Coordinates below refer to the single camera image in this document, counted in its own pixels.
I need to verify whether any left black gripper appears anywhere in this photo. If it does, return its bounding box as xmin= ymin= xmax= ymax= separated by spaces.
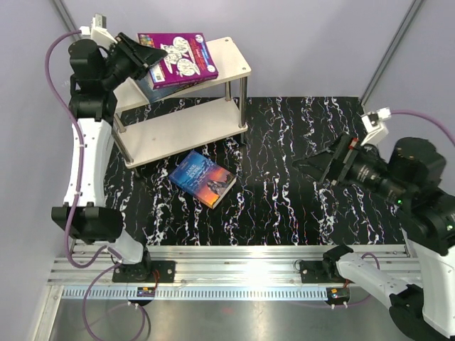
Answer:
xmin=99 ymin=31 xmax=166 ymax=90

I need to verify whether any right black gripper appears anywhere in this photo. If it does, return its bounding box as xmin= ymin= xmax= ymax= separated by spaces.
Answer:
xmin=291 ymin=130 xmax=412 ymax=204

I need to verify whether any dark blue book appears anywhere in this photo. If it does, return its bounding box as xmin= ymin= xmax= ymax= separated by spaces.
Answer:
xmin=136 ymin=77 xmax=197 ymax=103

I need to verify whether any purple puzzle book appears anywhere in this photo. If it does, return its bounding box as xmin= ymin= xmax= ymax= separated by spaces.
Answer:
xmin=137 ymin=32 xmax=218 ymax=90

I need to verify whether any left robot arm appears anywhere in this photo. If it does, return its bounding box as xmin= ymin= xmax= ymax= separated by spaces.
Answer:
xmin=51 ymin=33 xmax=167 ymax=283

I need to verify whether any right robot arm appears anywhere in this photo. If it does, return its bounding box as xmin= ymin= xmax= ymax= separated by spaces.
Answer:
xmin=293 ymin=134 xmax=454 ymax=340

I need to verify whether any black marble pattern mat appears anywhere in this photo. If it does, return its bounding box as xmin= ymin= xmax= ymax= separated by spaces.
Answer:
xmin=105 ymin=97 xmax=404 ymax=246

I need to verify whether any white two-tier wooden shelf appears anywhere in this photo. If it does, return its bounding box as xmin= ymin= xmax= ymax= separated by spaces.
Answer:
xmin=112 ymin=37 xmax=252 ymax=168

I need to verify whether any blue Jane Eyre book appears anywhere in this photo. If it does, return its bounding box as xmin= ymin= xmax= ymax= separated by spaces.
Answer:
xmin=169 ymin=151 xmax=236 ymax=209

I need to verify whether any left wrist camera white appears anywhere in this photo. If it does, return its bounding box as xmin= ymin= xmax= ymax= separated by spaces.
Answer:
xmin=80 ymin=13 xmax=116 ymax=48

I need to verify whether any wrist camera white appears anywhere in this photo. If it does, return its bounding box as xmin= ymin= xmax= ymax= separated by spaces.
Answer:
xmin=80 ymin=13 xmax=116 ymax=48
xmin=360 ymin=107 xmax=391 ymax=146

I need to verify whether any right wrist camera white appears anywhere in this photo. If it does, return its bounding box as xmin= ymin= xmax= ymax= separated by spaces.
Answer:
xmin=360 ymin=107 xmax=391 ymax=146

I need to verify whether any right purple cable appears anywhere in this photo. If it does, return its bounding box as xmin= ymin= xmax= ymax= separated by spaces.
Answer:
xmin=293 ymin=109 xmax=455 ymax=309

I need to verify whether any purple cable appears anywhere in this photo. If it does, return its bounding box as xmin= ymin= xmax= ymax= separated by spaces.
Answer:
xmin=293 ymin=109 xmax=455 ymax=309
xmin=44 ymin=30 xmax=151 ymax=341

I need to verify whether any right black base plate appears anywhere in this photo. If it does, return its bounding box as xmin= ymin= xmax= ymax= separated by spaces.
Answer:
xmin=298 ymin=260 xmax=352 ymax=285

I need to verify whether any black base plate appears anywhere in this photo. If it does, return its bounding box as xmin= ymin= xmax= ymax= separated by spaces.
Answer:
xmin=112 ymin=260 xmax=176 ymax=283
xmin=298 ymin=260 xmax=352 ymax=285

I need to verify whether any aluminium mounting rail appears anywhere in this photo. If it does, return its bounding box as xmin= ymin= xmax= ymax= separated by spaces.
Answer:
xmin=46 ymin=243 xmax=421 ymax=287

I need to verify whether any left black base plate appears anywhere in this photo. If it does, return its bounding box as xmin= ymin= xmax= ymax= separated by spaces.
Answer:
xmin=112 ymin=260 xmax=176 ymax=283

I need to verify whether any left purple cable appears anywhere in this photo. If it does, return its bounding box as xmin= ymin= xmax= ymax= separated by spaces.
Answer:
xmin=44 ymin=30 xmax=151 ymax=341

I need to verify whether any white slotted cable duct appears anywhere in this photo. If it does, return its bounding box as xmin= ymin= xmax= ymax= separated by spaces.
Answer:
xmin=63 ymin=286 xmax=328 ymax=301

